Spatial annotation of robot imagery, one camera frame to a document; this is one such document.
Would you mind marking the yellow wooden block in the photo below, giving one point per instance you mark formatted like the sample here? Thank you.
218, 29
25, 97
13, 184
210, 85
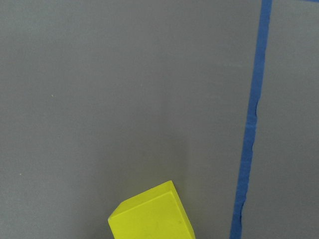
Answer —
156, 213

